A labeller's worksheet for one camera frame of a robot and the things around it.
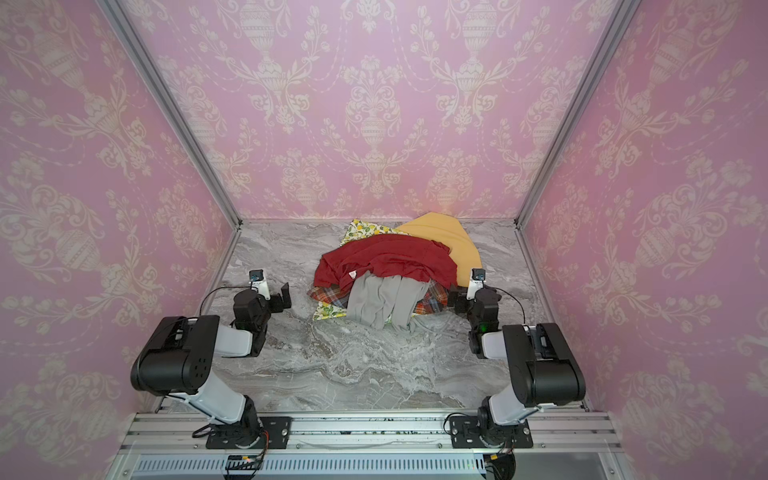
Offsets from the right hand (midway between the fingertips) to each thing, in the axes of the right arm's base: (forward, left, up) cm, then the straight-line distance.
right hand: (469, 283), depth 94 cm
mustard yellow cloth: (+29, +1, -6) cm, 29 cm away
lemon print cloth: (+30, +37, -5) cm, 48 cm away
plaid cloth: (-3, +11, -4) cm, 12 cm away
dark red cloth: (+11, +25, +3) cm, 27 cm away
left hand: (+3, +62, 0) cm, 62 cm away
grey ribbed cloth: (-4, +29, -1) cm, 30 cm away
